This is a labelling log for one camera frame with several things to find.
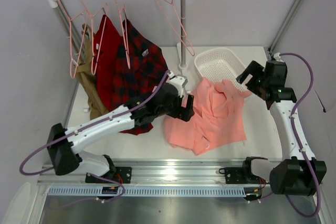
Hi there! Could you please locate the tan brown garment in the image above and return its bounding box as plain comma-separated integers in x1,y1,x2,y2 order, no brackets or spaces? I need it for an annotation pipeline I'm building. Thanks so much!
75,24,109,120

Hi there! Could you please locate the white slotted cable duct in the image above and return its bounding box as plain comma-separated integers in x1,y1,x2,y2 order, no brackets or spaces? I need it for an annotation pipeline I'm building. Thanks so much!
48,186,246,197

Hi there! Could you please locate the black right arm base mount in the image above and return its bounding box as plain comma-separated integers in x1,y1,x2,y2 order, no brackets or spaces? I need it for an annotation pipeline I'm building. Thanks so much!
218,156,267,184

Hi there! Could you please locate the red black plaid skirt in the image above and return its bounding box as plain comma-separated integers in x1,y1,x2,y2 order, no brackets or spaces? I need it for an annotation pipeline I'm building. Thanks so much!
109,19,173,137

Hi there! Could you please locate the plain red skirt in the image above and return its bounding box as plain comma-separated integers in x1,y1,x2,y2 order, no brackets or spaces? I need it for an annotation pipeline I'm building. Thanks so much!
93,15,122,111

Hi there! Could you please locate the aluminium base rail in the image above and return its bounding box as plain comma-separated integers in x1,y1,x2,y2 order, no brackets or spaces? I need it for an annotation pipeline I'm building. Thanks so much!
38,159,243,186

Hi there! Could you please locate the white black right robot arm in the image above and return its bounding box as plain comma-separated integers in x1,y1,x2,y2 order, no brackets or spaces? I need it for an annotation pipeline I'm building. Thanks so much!
236,60,327,196

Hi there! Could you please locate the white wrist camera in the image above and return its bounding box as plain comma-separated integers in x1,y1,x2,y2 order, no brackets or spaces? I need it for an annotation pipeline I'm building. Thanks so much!
166,70,188,98
272,52,284,62

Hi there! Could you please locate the pink wire hanger far left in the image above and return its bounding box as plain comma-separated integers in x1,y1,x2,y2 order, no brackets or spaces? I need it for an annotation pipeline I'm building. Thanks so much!
57,0,88,79

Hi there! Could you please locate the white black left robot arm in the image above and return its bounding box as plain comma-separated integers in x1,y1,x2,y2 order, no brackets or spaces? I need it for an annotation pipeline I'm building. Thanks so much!
47,83,194,176

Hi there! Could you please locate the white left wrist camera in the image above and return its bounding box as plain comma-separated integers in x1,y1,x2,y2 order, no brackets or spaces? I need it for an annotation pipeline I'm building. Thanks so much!
166,70,188,98

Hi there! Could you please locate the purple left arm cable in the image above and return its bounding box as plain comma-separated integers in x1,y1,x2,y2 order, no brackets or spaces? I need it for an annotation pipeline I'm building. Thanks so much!
19,70,173,176

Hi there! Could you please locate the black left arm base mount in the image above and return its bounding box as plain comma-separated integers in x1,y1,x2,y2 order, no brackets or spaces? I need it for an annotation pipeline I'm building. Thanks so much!
85,155,132,184

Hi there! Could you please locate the pink wire hanger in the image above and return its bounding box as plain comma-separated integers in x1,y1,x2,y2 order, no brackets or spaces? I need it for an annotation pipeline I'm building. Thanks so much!
80,0,109,75
154,0,195,57
114,0,131,69
57,0,88,79

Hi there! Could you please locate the pink wire hanger right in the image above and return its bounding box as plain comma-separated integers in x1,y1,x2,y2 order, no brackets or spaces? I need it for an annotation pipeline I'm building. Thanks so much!
154,0,195,57

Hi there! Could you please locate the white perforated plastic basket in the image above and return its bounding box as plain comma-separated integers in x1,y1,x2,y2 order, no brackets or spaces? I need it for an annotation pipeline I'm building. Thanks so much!
194,47,248,91

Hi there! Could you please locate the pink skirt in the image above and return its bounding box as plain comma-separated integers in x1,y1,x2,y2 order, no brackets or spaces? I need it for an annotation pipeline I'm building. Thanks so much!
164,77,251,155

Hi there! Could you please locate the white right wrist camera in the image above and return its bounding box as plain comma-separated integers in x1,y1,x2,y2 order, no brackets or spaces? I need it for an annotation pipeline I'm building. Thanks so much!
272,52,284,62

